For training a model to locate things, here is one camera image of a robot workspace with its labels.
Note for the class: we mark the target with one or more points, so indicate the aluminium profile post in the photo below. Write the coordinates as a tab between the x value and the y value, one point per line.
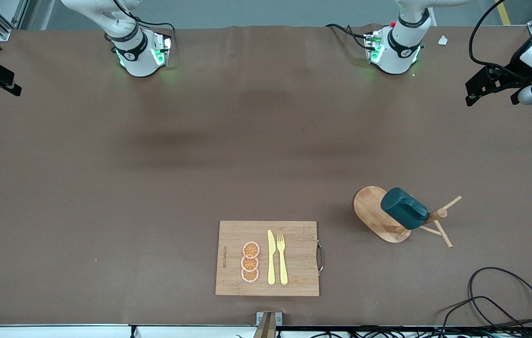
266	324

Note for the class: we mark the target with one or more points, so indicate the wooden mug tree stand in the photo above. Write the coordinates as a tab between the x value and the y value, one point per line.
374	209

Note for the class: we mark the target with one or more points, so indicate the yellow plastic knife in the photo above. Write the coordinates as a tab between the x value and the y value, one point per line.
271	263

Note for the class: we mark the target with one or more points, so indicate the white paper scrap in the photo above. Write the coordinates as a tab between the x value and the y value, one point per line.
443	40

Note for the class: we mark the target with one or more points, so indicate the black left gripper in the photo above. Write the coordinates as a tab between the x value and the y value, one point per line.
513	70

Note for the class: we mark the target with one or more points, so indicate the yellow plastic fork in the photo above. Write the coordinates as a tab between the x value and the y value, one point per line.
283	267

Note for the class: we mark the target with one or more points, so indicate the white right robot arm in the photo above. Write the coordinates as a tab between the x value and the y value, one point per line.
137	56

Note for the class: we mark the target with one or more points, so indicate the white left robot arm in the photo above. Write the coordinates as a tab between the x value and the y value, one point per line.
399	47

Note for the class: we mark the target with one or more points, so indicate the brown table mat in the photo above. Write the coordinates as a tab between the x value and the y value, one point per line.
266	141

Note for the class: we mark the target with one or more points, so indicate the orange slice toy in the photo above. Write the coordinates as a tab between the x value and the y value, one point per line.
250	276
251	249
249	264

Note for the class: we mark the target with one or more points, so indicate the teal cup yellow inside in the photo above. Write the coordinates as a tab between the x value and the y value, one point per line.
404	209

